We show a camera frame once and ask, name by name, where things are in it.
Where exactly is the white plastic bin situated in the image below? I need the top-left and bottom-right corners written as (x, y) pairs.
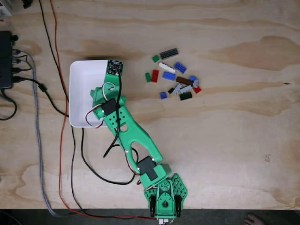
top-left (69, 60), bottom-right (122, 128)

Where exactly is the long white lego brick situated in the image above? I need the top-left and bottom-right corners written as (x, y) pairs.
top-left (158, 62), bottom-right (176, 73)

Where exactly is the dark green lego brick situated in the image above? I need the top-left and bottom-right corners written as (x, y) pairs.
top-left (179, 91), bottom-right (193, 101)

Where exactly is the long brown lego brick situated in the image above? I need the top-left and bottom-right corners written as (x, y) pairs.
top-left (175, 76), bottom-right (194, 86)

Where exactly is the blue hollow lego brick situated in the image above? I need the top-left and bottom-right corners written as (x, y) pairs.
top-left (173, 61), bottom-right (188, 74)

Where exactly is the long dark grey lego brick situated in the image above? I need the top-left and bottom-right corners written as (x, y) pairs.
top-left (159, 48), bottom-right (179, 60)

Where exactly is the black usb hub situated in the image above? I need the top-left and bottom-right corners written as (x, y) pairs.
top-left (0, 30), bottom-right (14, 90)

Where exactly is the white device box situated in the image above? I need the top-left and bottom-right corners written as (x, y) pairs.
top-left (0, 0), bottom-right (13, 17)

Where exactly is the person's foot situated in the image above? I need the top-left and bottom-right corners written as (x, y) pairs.
top-left (243, 212), bottom-right (264, 225)

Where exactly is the white red servo wire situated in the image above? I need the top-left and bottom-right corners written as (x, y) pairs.
top-left (85, 81), bottom-right (116, 129)

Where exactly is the black camera circuit board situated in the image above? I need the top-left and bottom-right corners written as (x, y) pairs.
top-left (106, 60), bottom-right (124, 76)

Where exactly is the thick black camera cable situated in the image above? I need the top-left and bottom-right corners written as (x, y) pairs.
top-left (12, 74), bottom-right (141, 186)

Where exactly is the grey braided cable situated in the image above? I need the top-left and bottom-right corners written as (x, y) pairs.
top-left (13, 49), bottom-right (78, 218)

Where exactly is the black looped cable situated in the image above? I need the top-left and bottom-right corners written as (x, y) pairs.
top-left (0, 90), bottom-right (18, 121)

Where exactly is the thin black wire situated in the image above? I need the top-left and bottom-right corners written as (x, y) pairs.
top-left (38, 0), bottom-right (155, 220)

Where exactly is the thin red wire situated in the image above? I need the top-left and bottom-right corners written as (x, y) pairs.
top-left (49, 0), bottom-right (158, 221)

